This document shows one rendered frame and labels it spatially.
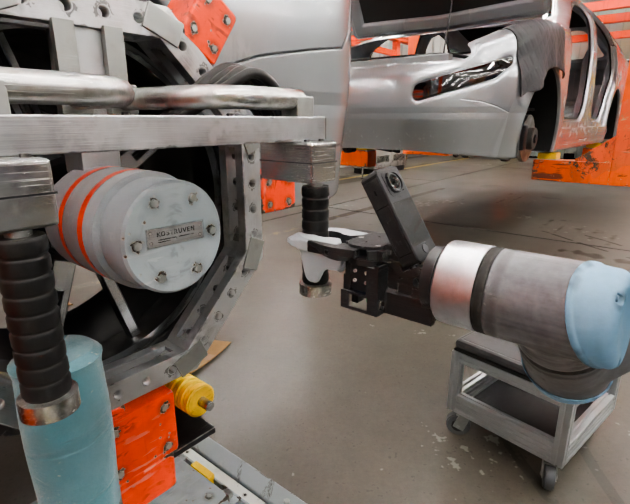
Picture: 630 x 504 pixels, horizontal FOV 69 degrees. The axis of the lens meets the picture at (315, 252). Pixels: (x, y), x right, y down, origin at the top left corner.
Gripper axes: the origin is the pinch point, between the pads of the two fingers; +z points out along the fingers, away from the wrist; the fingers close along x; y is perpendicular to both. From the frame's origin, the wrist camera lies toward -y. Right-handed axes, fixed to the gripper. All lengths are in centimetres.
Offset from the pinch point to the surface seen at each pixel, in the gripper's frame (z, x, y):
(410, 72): 103, 218, -42
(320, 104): 44, 58, -19
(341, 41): 45, 68, -36
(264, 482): 32, 21, 75
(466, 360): 4, 78, 55
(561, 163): 39, 344, 18
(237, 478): 39, 17, 75
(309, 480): 29, 35, 83
